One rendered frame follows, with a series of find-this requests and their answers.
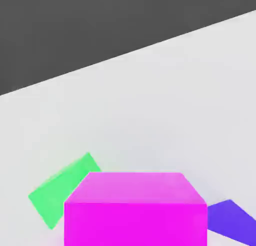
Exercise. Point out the small magenta cube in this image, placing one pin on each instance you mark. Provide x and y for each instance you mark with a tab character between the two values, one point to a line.
135	220

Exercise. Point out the small green cube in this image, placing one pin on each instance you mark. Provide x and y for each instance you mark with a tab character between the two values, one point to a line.
56	196

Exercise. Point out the small purple cube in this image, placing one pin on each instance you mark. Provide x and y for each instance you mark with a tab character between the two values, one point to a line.
230	218

